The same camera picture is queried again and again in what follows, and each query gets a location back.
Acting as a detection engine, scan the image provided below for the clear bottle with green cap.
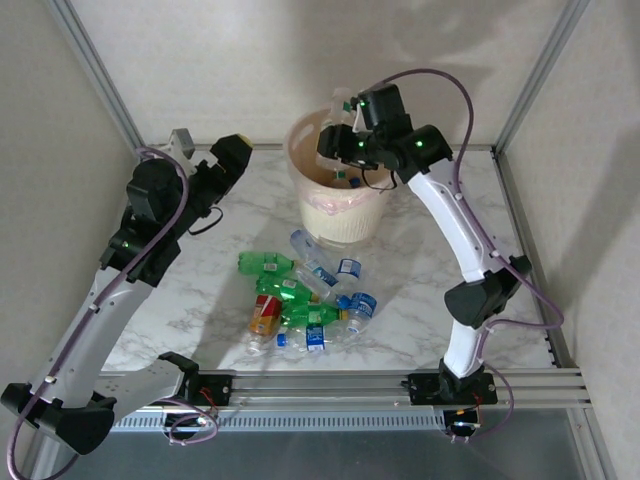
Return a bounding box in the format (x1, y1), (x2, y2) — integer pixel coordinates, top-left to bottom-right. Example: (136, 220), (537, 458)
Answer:
(319, 86), (362, 182)

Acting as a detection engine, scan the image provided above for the green plastic bottle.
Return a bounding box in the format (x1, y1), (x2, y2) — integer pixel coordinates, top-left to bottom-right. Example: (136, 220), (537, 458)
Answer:
(237, 250), (297, 277)
(255, 276), (322, 304)
(279, 304), (352, 329)

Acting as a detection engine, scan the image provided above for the bluish clear plastic bottle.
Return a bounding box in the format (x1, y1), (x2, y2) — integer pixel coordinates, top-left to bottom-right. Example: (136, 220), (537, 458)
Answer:
(289, 228), (346, 301)

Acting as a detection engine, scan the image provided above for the cream ribbed plastic bin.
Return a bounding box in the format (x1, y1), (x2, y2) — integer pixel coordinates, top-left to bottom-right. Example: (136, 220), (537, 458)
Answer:
(283, 108), (397, 247)

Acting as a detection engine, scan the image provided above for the grey metal panel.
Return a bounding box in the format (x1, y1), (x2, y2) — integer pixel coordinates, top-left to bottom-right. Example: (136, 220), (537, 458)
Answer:
(29, 427), (617, 480)

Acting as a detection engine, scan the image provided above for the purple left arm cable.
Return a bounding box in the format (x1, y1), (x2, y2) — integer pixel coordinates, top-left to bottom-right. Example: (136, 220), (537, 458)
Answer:
(7, 146), (220, 480)

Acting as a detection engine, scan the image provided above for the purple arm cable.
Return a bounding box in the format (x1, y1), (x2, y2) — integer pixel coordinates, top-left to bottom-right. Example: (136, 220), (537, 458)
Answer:
(377, 67), (566, 446)
(7, 146), (220, 480)

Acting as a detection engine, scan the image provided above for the thin black right gripper cable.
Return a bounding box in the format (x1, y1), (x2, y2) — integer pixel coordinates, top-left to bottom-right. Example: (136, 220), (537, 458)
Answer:
(358, 168), (399, 193)

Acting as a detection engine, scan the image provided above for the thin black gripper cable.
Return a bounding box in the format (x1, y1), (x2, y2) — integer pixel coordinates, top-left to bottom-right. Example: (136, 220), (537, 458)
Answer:
(358, 168), (399, 193)
(188, 206), (225, 237)

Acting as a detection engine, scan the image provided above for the thin black left gripper cable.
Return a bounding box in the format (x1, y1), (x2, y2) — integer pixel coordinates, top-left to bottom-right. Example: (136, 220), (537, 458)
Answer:
(188, 206), (225, 237)

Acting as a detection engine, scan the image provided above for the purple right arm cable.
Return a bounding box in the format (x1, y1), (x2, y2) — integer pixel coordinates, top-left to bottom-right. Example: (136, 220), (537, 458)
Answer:
(377, 67), (566, 446)

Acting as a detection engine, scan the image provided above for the aluminium frame post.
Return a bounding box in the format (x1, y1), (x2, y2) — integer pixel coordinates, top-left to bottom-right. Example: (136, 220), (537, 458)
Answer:
(492, 0), (594, 154)
(46, 0), (152, 156)

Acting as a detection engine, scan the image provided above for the aluminium table edge rail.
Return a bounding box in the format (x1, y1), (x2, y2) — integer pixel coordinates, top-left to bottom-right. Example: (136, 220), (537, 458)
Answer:
(491, 147), (582, 372)

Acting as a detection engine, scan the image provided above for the wide aluminium mounting rail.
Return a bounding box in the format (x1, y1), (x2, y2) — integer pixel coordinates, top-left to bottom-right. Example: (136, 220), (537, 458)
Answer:
(98, 368), (587, 413)

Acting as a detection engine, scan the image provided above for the slotted grey cable duct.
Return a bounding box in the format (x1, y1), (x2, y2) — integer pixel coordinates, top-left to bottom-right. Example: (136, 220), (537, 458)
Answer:
(107, 408), (449, 433)

